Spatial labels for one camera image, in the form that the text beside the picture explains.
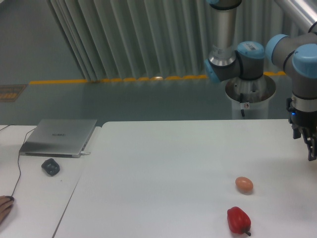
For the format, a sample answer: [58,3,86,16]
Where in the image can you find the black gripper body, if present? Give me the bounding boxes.
[286,98,317,139]

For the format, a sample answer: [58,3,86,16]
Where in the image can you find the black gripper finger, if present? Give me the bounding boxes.
[302,131,317,161]

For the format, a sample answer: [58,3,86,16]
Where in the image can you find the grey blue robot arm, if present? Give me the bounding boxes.
[205,0,317,161]

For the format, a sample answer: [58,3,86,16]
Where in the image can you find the red bell pepper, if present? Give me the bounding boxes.
[227,206,251,236]

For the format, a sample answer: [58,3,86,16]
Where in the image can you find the person's hand on mouse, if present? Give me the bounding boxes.
[0,195,14,223]

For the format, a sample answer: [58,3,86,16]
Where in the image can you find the brown egg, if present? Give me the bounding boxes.
[235,177,254,193]

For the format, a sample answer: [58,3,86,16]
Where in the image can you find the white USB dongle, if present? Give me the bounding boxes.
[80,151,91,156]

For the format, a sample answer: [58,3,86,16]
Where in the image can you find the silver closed laptop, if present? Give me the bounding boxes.
[19,119,97,158]

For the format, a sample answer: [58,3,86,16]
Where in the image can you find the black computer mouse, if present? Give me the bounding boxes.
[6,196,15,201]

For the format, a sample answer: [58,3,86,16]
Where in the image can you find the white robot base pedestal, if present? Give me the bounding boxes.
[225,75,276,119]

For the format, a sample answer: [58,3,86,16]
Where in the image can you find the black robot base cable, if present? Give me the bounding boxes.
[239,93,246,118]

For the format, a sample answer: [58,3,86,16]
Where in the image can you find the black mouse cable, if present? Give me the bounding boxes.
[0,124,37,197]

